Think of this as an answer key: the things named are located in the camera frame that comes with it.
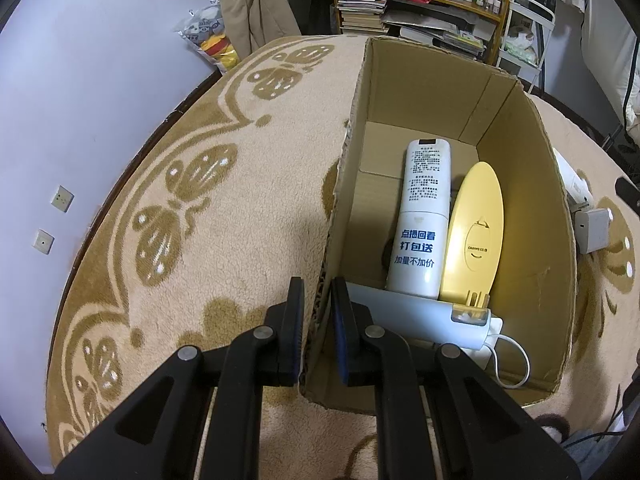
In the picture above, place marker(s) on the black object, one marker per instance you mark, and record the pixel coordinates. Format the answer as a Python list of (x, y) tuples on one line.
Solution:
[(629, 188)]

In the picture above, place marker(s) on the beige patterned blanket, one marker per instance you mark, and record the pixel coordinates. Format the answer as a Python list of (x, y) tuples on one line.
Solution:
[(225, 185)]

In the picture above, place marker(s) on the row of small jars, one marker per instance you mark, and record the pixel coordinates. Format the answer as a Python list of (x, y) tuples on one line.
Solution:
[(487, 1)]

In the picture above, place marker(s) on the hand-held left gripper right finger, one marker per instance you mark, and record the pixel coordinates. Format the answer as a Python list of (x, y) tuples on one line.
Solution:
[(340, 330)]

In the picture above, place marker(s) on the stack of books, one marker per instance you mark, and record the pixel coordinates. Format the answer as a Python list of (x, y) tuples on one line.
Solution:
[(360, 17)]

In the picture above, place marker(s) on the wall socket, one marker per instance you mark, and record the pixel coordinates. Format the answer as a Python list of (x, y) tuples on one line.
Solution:
[(61, 199), (43, 242)]

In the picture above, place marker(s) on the white square charger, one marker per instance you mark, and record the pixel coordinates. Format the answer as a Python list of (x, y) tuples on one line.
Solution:
[(495, 327)]

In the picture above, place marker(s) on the beige hanging coat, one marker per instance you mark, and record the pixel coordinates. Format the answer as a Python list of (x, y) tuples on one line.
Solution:
[(260, 10)]

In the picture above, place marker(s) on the white sheet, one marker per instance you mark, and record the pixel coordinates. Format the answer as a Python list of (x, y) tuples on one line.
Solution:
[(610, 60)]

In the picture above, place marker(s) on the cardboard box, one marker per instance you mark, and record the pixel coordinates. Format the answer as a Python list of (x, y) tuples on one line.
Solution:
[(525, 200)]

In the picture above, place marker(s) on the pile of books and papers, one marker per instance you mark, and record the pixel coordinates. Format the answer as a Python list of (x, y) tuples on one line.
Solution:
[(430, 20)]

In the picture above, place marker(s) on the person's leg in jeans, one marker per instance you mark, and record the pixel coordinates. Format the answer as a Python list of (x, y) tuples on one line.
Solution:
[(595, 447)]

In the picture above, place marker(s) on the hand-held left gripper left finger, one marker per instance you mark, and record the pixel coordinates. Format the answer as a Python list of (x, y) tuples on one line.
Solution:
[(299, 330)]

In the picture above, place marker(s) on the white flat box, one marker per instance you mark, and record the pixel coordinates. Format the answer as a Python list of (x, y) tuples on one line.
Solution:
[(575, 185)]

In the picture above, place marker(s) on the wooden bookshelf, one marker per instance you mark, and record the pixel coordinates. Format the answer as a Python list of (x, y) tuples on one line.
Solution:
[(505, 20)]

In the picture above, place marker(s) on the white tube-shaped device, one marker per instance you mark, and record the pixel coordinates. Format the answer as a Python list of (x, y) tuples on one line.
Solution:
[(415, 315)]

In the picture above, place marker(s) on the white power adapter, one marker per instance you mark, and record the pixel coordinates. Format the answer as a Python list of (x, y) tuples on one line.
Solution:
[(592, 230)]

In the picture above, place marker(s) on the yellow oval plastic case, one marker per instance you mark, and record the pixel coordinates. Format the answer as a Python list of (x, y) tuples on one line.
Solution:
[(475, 220)]

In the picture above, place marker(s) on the bag of plush toys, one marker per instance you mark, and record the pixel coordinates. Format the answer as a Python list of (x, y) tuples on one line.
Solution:
[(210, 35)]

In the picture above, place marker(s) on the white metal rack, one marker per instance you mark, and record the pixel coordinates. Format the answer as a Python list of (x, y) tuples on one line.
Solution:
[(532, 2)]

